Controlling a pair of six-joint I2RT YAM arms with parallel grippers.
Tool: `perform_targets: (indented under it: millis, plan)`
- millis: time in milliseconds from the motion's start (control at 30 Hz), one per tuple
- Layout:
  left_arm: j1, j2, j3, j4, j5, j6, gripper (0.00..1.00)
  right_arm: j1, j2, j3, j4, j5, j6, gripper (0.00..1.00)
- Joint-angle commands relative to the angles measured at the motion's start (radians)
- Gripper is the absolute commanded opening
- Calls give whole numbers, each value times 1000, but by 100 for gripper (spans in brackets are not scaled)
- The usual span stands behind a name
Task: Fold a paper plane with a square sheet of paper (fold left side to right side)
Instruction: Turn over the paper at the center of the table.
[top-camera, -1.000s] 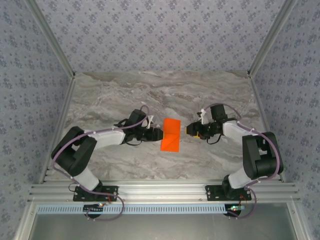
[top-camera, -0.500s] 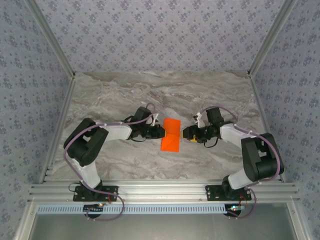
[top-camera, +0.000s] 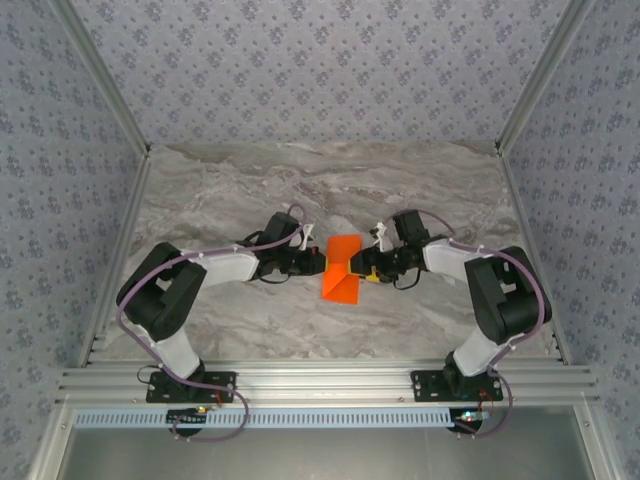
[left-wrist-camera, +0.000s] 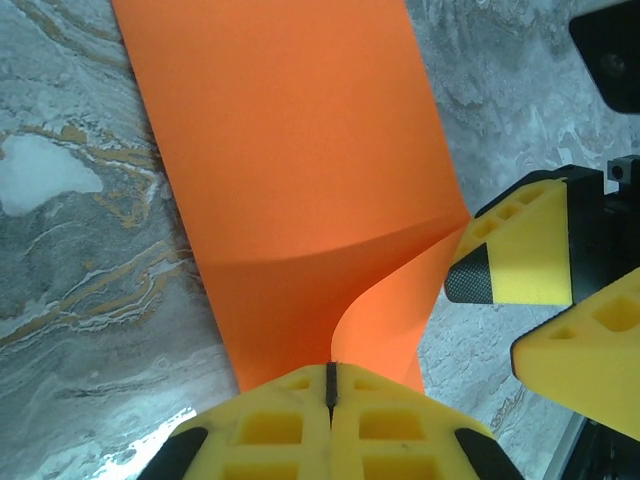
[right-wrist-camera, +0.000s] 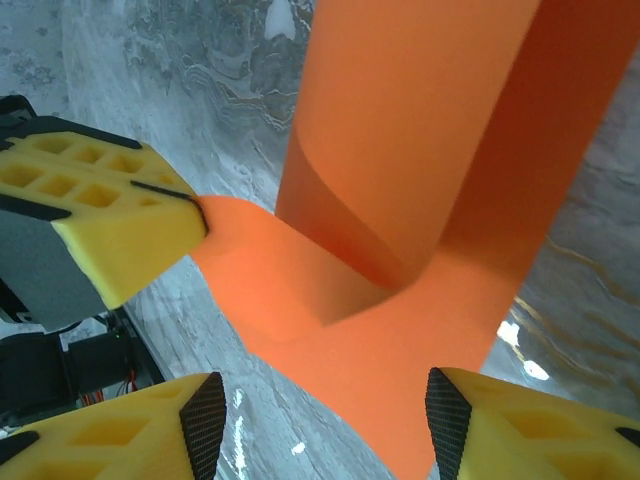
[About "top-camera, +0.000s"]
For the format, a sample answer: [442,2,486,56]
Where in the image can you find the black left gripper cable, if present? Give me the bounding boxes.
[234,229,301,287]

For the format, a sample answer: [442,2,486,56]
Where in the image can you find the aluminium mounting beam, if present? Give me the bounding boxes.
[54,359,601,405]

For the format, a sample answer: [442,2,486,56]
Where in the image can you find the small circuit board with LED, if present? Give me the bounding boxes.
[167,407,209,427]
[452,408,490,427]

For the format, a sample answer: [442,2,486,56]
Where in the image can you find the slotted light blue cable duct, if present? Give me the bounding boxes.
[73,407,484,430]

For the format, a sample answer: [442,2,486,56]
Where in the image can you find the grey metal panel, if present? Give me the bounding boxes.
[34,404,616,480]

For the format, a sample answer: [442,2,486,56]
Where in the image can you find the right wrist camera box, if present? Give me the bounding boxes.
[370,222,392,250]

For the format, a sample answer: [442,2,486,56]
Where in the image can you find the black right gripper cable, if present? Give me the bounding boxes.
[392,269,427,292]

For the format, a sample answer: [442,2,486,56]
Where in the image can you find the aluminium side rail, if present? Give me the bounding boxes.
[77,149,152,369]
[497,149,574,364]

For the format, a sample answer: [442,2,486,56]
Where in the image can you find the aluminium corner post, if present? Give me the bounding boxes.
[494,0,596,155]
[49,0,152,157]

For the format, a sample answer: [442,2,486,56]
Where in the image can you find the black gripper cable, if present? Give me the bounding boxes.
[234,229,301,287]
[392,269,427,292]

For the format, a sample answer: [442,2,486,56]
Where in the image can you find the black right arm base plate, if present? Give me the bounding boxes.
[409,369,504,403]

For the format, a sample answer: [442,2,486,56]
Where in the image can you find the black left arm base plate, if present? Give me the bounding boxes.
[145,370,238,404]

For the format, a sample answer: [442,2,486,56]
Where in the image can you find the orange paper sheet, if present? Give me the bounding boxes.
[319,233,362,305]

